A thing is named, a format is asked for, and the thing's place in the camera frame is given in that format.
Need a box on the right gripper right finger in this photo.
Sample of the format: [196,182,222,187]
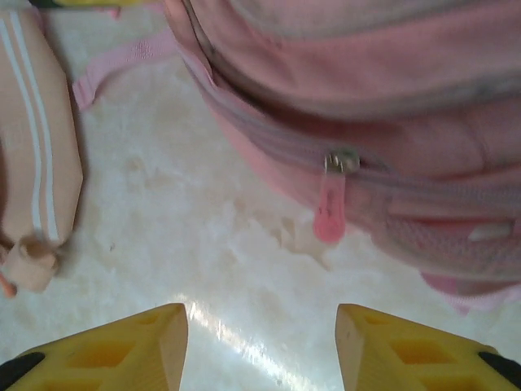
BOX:
[335,303,521,391]

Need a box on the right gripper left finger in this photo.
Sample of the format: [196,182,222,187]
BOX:
[0,303,188,391]

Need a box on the peach striped pencil case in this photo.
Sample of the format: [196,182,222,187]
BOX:
[0,7,85,298]

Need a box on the pink student backpack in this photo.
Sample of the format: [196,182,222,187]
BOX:
[71,0,521,317]

